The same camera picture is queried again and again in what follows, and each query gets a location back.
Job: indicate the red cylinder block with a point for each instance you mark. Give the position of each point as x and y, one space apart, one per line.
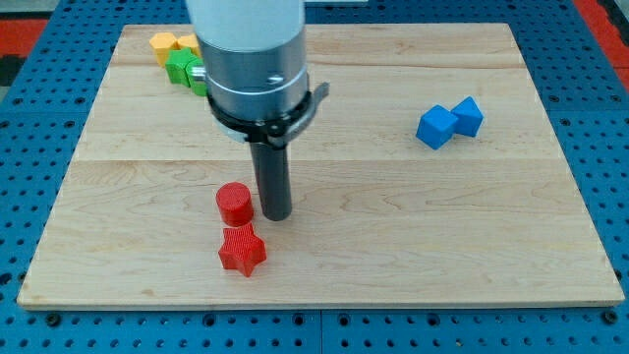
234 201

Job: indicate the green block behind arm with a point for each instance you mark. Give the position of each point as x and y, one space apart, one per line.
196 77

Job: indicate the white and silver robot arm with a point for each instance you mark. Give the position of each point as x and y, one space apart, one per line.
254 57

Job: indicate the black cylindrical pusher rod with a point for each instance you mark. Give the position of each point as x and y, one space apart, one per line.
271 168

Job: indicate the red star block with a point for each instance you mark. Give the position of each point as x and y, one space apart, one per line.
242 249

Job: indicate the wooden board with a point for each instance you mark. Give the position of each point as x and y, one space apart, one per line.
380 219

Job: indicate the blue cube block left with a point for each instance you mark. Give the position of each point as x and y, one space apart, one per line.
436 127

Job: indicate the blue cube block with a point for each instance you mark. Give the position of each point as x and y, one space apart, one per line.
436 127
470 117

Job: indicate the blue cube block right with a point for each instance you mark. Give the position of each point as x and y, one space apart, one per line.
470 117

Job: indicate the green star block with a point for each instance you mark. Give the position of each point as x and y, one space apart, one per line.
176 66

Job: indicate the yellow block right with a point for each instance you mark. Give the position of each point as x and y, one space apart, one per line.
189 41

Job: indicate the yellow hexagon block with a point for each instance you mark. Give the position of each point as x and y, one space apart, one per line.
161 44

